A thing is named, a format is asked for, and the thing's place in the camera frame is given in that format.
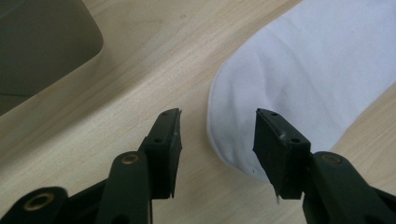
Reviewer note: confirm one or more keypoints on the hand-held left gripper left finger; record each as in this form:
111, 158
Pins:
162, 155

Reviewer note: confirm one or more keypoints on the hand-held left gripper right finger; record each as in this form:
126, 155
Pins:
286, 161

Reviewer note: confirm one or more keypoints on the long white sock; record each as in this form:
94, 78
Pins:
305, 81

